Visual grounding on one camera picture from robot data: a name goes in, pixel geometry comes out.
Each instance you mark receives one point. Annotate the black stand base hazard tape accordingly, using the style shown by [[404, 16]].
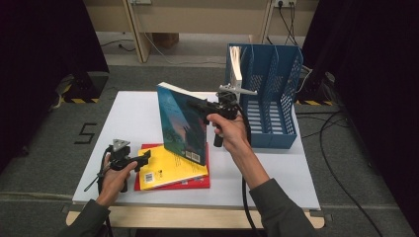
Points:
[[313, 89]]

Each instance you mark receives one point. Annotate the person's right hand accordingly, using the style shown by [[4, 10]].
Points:
[[234, 135]]

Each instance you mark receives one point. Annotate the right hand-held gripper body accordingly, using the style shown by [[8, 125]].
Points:
[[227, 105]]

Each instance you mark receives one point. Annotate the white wall socket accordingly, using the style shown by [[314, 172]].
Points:
[[285, 2]]

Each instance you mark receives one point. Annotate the blue file rack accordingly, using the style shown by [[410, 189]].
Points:
[[273, 131]]

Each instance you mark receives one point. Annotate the yellow book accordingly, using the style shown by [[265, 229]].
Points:
[[164, 171]]

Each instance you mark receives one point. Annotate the black curtain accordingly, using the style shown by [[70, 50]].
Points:
[[42, 65], [372, 65]]

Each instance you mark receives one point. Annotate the red book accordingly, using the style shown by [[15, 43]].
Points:
[[197, 183]]

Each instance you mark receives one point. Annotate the brown cardboard box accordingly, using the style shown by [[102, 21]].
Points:
[[166, 39]]

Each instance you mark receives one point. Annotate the person's left hand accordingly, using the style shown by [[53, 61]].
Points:
[[112, 184]]

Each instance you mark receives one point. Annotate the blue illustrated book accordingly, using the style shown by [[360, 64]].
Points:
[[179, 125]]

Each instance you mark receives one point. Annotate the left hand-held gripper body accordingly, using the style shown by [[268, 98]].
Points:
[[118, 159]]

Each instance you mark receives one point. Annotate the black box with hazard tape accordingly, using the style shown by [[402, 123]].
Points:
[[87, 87]]

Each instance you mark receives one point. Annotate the light wooden desk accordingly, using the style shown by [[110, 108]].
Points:
[[204, 16]]

